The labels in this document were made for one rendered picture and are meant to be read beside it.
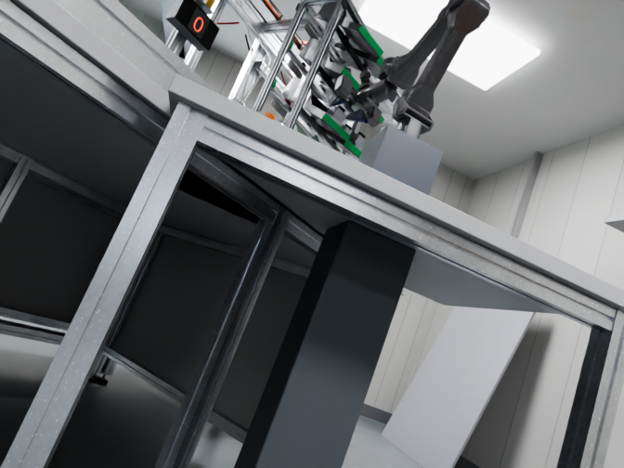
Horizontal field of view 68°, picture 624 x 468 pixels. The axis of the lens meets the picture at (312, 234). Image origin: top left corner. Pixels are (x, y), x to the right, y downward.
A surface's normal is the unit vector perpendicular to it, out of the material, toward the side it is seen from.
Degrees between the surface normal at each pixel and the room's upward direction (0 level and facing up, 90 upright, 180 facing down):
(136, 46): 90
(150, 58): 90
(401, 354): 90
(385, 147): 90
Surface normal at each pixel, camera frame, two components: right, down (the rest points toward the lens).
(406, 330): 0.25, -0.11
